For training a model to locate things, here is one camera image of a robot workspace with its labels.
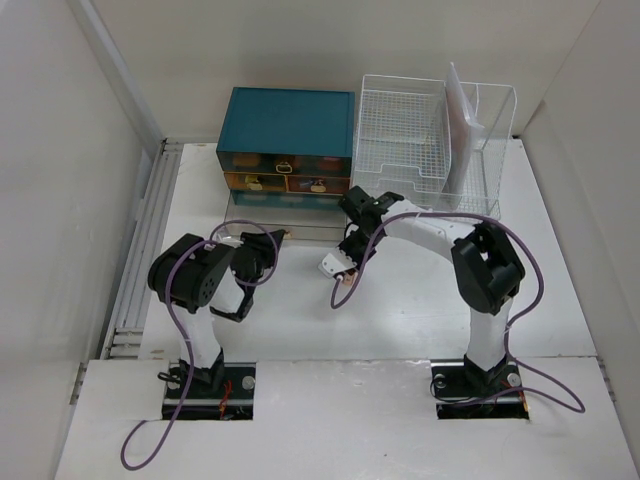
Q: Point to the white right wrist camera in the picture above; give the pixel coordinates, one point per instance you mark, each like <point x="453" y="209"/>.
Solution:
<point x="336" y="263"/>

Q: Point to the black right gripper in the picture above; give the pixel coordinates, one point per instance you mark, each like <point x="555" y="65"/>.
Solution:
<point x="343" y="246"/>

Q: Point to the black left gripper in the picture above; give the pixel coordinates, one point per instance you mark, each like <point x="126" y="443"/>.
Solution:
<point x="266" y="244"/>

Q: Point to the white wire mesh file tray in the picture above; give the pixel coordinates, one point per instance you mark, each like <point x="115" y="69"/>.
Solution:
<point x="402" y="142"/>

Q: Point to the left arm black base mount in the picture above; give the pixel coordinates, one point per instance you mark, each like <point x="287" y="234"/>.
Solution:
<point x="230" y="397"/>

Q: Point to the clear mesh zipper pouch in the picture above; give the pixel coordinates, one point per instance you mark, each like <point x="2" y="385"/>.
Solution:
<point x="464" y="129"/>

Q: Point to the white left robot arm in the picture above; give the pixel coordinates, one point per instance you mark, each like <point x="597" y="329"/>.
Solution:
<point x="211" y="282"/>

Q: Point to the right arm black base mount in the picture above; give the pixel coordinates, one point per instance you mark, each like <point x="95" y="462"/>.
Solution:
<point x="465" y="392"/>

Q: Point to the teal desktop drawer cabinet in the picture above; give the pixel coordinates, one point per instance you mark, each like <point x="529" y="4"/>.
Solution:
<point x="286" y="157"/>

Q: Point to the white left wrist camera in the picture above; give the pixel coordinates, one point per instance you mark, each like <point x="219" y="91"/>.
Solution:
<point x="210" y="244"/>

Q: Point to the clear acrylic file holder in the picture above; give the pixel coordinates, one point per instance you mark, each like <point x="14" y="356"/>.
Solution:
<point x="494" y="107"/>

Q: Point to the aluminium rail frame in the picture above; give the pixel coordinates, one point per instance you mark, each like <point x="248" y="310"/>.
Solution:
<point x="121" y="337"/>

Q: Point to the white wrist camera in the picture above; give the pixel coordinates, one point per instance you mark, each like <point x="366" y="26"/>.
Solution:
<point x="210" y="244"/>
<point x="336" y="263"/>

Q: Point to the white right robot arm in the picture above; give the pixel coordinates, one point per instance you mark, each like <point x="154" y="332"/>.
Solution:
<point x="487" y="269"/>

